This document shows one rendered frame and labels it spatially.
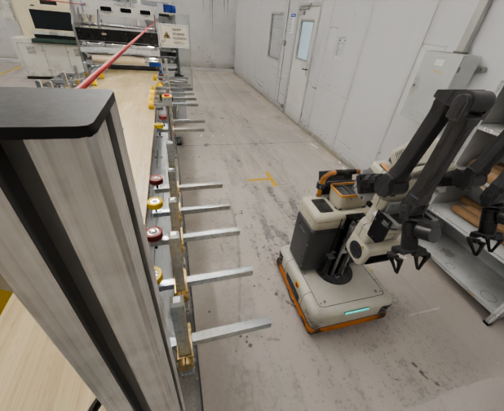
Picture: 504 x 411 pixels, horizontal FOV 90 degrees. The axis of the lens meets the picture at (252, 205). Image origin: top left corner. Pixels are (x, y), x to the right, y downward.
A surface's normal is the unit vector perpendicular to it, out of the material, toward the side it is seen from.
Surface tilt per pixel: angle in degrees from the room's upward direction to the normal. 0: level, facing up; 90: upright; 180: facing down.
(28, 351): 0
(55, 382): 0
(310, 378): 0
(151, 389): 90
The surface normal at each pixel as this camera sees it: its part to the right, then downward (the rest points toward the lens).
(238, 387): 0.08, -0.81
